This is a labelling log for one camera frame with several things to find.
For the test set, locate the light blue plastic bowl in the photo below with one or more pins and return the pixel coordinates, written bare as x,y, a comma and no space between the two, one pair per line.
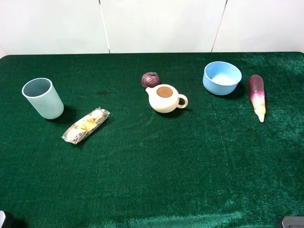
221,78

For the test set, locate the cream ceramic teapot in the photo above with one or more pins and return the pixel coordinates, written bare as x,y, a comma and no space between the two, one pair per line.
165,98

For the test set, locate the dark red round fruit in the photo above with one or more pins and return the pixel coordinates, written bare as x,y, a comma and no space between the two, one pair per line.
150,79

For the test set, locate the clear wrapped snack packet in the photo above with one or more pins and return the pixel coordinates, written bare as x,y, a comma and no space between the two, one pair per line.
85,126

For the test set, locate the green velvet table cloth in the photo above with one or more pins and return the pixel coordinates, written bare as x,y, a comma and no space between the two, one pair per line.
212,164

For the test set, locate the purple toy eggplant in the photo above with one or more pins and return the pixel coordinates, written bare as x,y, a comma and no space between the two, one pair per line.
257,96

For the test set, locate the pale teal plastic cup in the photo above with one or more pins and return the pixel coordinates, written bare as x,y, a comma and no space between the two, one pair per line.
42,95

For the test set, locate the grey device bottom right corner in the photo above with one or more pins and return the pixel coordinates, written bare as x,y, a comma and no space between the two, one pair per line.
290,222

